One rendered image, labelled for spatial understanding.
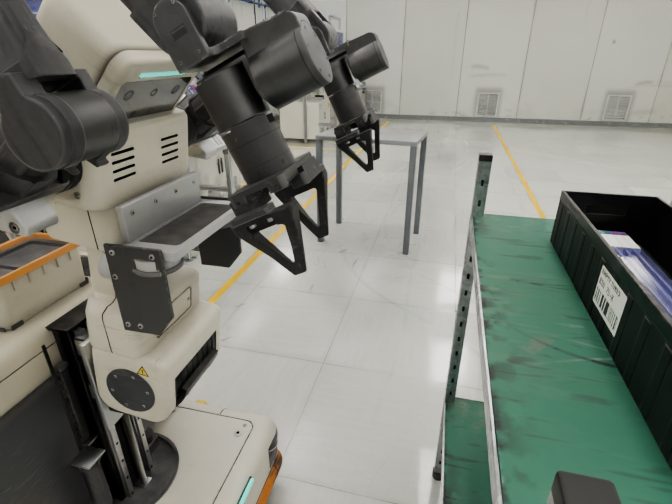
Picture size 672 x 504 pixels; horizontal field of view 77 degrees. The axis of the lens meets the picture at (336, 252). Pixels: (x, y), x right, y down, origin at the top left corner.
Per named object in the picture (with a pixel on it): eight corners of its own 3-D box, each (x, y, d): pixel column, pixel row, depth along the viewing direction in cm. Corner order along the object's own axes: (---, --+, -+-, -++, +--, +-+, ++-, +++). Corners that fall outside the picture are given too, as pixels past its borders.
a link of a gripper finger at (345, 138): (389, 158, 84) (370, 113, 82) (385, 166, 78) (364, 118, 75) (358, 171, 87) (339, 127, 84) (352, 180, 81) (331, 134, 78)
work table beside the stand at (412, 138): (407, 255, 304) (416, 141, 270) (317, 241, 326) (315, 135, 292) (419, 232, 342) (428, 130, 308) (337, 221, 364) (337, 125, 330)
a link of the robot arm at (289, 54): (196, 17, 44) (144, 11, 37) (289, -46, 40) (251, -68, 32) (252, 125, 48) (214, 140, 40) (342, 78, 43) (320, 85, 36)
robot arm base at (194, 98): (191, 103, 95) (159, 109, 85) (214, 80, 92) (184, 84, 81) (216, 135, 97) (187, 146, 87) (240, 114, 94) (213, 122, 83)
